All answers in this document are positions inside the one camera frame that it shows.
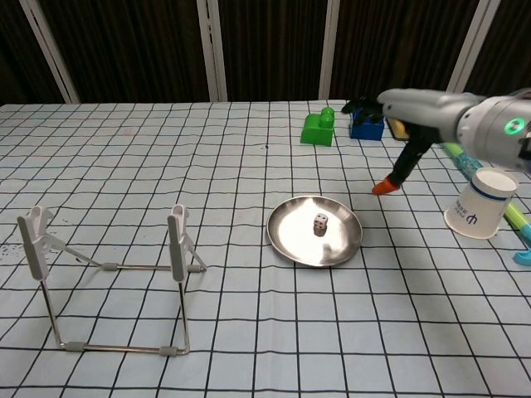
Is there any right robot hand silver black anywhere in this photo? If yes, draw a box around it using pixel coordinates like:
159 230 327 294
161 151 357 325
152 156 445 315
340 87 486 196

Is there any white paper cup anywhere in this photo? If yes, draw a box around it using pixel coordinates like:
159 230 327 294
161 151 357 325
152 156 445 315
443 167 519 240

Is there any blue toy brick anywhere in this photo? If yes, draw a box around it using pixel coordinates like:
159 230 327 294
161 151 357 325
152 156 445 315
348 109 386 141

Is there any green toy brick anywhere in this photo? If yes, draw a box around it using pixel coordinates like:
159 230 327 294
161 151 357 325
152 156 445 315
300 106 337 148

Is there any round metal plate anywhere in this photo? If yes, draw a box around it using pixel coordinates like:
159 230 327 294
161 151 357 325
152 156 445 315
266 196 363 268

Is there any checked light blue tablecloth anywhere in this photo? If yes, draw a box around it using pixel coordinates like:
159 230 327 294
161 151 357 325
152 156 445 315
0 99 531 398

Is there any grey metal folding stand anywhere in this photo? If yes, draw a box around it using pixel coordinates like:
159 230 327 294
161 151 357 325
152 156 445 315
16 203 208 358

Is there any white partition frame post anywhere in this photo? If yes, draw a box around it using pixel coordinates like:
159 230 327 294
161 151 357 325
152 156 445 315
319 0 342 100
196 0 228 103
18 0 80 104
446 0 497 95

